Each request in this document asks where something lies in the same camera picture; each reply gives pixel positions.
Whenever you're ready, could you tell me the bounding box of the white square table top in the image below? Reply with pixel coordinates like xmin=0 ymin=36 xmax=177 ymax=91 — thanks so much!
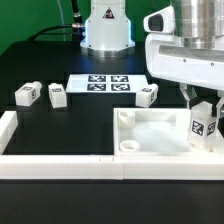
xmin=113 ymin=108 xmax=224 ymax=157

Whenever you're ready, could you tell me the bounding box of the white U-shaped obstacle fence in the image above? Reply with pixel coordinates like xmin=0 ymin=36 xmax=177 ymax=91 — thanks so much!
xmin=0 ymin=111 xmax=224 ymax=180

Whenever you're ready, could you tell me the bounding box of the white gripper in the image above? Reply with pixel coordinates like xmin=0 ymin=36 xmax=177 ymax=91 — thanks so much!
xmin=145 ymin=33 xmax=224 ymax=117

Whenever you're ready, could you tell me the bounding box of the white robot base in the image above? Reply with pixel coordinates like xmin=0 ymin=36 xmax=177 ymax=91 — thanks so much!
xmin=80 ymin=0 xmax=135 ymax=57

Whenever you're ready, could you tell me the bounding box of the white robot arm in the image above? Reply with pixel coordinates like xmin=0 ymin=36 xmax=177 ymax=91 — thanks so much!
xmin=143 ymin=0 xmax=224 ymax=118

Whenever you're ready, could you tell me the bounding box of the white marker sheet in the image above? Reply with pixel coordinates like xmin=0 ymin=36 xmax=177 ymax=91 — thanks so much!
xmin=66 ymin=74 xmax=147 ymax=93

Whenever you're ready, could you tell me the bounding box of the black cable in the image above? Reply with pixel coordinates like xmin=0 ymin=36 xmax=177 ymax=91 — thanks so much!
xmin=27 ymin=0 xmax=86 ymax=42

